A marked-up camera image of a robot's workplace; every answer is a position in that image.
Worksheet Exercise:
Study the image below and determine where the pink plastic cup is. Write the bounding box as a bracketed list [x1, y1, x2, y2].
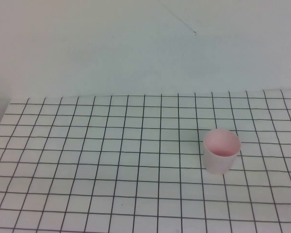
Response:
[203, 128, 242, 175]

